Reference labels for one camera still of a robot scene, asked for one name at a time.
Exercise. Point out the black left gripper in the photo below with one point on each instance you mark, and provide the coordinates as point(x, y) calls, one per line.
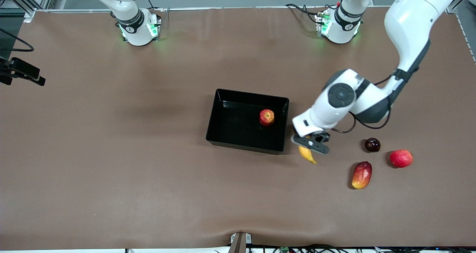
point(324, 136)

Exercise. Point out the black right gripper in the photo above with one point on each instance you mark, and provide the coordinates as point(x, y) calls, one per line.
point(23, 69)

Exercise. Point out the yellow banana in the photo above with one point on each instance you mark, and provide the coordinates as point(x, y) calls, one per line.
point(308, 156)

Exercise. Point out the red yellow-streaked apple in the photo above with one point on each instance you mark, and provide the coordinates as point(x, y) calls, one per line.
point(267, 117)

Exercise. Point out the black plastic box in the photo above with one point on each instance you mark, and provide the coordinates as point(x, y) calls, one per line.
point(238, 128)

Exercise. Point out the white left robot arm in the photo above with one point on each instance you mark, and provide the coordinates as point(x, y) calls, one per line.
point(409, 18)

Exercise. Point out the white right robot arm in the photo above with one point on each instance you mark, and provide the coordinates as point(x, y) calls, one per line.
point(135, 33)

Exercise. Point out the dark purple plum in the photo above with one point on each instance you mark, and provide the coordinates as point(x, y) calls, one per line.
point(372, 144)

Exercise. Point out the red yellow mango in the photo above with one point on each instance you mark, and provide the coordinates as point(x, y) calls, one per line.
point(362, 175)

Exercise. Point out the plain red round fruit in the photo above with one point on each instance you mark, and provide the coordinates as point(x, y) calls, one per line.
point(401, 158)

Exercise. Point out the brown table cover sheet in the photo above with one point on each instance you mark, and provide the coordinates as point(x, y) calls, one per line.
point(223, 189)

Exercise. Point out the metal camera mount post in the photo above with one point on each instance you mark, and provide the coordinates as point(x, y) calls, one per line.
point(240, 243)

